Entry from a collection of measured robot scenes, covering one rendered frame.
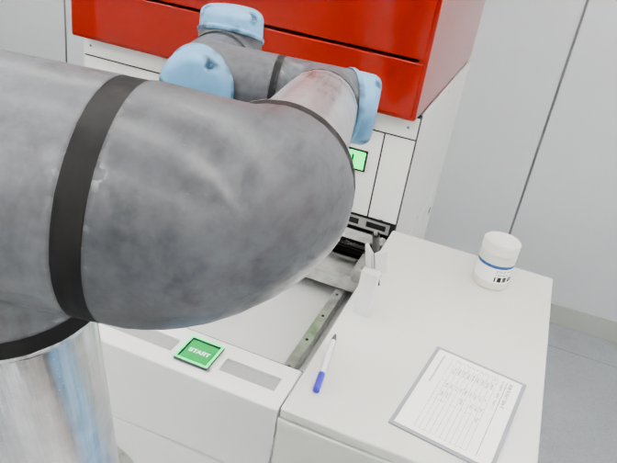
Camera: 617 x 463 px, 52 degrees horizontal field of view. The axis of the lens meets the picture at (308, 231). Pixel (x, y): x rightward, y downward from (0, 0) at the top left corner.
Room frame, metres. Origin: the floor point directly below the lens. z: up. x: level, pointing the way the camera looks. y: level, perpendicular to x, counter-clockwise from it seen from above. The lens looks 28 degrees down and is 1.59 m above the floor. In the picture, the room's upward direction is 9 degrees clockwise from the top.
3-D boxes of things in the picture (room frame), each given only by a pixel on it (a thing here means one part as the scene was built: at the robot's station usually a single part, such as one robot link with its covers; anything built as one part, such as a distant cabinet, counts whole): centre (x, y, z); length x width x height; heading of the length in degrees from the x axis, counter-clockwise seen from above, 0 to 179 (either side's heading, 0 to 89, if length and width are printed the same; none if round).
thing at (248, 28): (0.76, 0.13, 1.41); 0.09 x 0.08 x 0.11; 176
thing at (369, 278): (0.93, -0.12, 1.03); 0.06 x 0.04 x 0.13; 163
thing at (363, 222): (1.32, 0.03, 0.96); 0.44 x 0.01 x 0.02; 73
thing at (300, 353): (1.01, -0.04, 0.84); 0.50 x 0.02 x 0.03; 163
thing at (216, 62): (0.66, 0.12, 1.40); 0.11 x 0.11 x 0.08; 86
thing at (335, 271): (1.23, 0.03, 0.87); 0.36 x 0.08 x 0.03; 73
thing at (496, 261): (1.10, -0.37, 1.01); 0.07 x 0.07 x 0.10
